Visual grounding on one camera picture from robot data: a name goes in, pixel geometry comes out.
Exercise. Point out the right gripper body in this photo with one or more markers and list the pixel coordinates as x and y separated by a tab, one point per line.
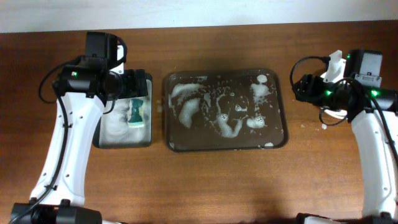
300	86

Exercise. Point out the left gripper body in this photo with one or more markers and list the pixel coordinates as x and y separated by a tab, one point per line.
137	83

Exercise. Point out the white plate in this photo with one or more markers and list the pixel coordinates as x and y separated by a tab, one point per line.
339	114

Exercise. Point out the green yellow sponge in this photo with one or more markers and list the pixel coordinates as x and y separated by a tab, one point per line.
136	119

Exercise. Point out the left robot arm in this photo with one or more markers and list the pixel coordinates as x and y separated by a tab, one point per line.
83	87

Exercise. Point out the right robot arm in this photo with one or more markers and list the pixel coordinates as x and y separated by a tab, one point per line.
376	137

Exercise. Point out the black soapy water tray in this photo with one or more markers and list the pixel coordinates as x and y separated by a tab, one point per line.
113	131

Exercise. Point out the dark brown serving tray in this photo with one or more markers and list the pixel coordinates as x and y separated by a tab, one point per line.
217	110

